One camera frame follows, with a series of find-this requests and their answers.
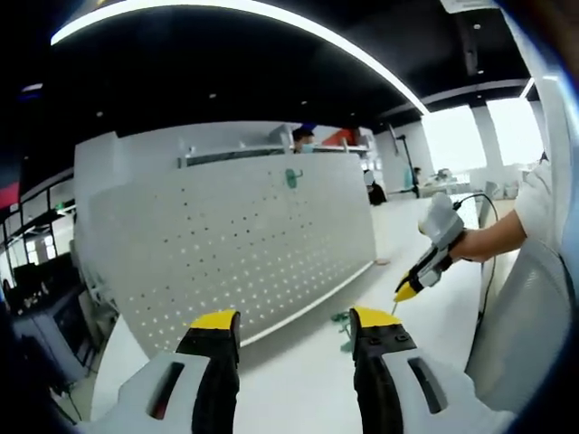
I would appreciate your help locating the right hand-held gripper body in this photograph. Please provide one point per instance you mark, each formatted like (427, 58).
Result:
(445, 226)

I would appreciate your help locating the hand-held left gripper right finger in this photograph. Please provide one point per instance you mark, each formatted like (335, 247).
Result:
(407, 393)

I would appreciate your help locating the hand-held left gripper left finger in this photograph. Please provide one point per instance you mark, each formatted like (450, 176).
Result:
(167, 393)

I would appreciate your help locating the white perforated mounting plate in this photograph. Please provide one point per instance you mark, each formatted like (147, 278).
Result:
(226, 253)

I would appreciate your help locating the person's right hand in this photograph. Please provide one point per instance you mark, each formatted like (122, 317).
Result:
(470, 246)

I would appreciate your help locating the small tan object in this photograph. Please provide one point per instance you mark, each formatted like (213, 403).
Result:
(382, 261)

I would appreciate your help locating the black tripod stand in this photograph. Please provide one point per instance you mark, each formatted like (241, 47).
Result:
(405, 158)

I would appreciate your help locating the person's white shirt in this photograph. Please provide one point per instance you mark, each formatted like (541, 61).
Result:
(543, 203)

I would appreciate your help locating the grey equipment cart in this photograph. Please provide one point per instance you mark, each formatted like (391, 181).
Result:
(50, 312)

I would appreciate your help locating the grey metal shelf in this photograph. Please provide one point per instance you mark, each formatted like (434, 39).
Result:
(217, 157)

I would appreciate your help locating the black hanging monitor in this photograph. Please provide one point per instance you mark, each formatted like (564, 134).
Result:
(10, 181)

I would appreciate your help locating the ceiling light strip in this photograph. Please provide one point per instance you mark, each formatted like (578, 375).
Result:
(68, 31)

